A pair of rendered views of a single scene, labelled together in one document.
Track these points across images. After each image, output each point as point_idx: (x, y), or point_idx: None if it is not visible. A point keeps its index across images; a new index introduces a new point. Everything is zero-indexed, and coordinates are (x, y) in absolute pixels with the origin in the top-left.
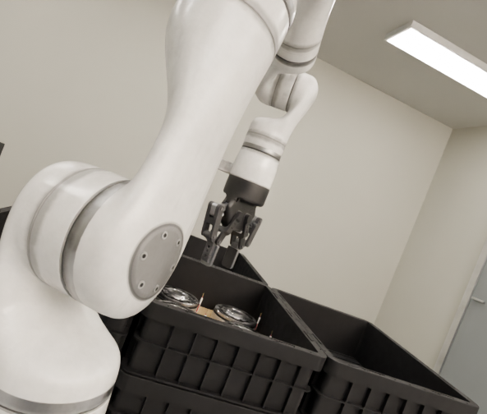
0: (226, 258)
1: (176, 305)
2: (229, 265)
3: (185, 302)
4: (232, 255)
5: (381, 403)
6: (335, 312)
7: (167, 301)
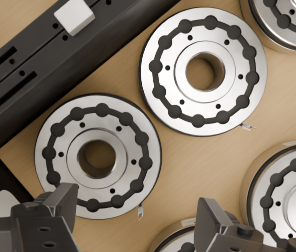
0: (202, 218)
1: (216, 54)
2: (195, 238)
3: (288, 33)
4: (204, 249)
5: None
6: None
7: (227, 20)
